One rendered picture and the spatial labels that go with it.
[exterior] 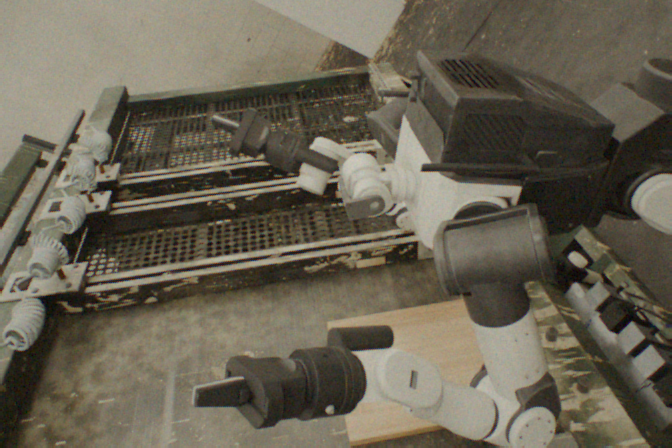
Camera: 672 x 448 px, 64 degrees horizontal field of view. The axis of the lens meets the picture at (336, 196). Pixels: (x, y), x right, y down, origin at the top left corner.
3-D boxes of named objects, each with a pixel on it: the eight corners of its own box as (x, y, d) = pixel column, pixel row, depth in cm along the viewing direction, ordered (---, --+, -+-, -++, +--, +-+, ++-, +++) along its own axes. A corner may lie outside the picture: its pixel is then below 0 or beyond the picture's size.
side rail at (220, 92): (369, 93, 255) (368, 71, 249) (133, 124, 245) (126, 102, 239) (366, 86, 262) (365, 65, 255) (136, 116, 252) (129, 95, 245)
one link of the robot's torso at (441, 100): (562, 44, 102) (381, 35, 96) (684, 124, 75) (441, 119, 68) (518, 177, 119) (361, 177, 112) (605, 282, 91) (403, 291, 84)
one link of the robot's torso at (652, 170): (651, 125, 104) (597, 124, 102) (701, 160, 93) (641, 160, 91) (625, 182, 111) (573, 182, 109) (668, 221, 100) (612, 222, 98)
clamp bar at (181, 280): (464, 257, 148) (470, 185, 134) (15, 330, 137) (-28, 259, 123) (451, 235, 156) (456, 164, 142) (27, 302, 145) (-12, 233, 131)
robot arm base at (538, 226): (551, 246, 82) (536, 184, 77) (565, 304, 72) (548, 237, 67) (454, 263, 87) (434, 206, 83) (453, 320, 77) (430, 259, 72)
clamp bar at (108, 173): (412, 163, 190) (413, 100, 176) (66, 213, 179) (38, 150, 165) (405, 149, 198) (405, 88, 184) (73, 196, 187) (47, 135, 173)
